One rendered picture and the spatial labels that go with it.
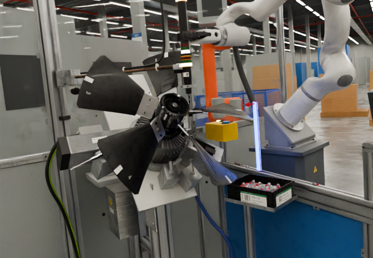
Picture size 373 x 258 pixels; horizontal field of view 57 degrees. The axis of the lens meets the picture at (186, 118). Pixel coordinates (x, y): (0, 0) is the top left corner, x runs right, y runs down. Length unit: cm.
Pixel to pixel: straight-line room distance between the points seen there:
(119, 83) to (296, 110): 90
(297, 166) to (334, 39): 61
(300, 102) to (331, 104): 876
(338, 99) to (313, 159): 864
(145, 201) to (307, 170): 83
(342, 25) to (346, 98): 889
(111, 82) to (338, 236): 103
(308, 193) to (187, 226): 110
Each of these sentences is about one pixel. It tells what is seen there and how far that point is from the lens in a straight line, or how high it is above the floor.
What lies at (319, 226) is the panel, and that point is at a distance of 150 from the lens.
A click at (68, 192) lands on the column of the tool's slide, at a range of 184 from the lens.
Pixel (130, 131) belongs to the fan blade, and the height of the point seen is 115.
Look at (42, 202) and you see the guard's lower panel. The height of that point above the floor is 74.
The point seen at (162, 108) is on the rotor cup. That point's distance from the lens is 127.
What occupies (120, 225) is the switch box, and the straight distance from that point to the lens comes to 164.
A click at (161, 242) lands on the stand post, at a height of 64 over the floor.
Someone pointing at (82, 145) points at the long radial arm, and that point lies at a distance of 130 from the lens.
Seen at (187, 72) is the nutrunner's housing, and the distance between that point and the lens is 137.
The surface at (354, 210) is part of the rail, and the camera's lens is 136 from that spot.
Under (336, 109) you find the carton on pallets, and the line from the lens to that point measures 1048.
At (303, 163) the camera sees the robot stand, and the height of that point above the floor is 86.
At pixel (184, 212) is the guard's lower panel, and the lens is 231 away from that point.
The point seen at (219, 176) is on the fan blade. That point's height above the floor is 97.
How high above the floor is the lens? 130
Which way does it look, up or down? 6 degrees down
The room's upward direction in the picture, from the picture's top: 5 degrees counter-clockwise
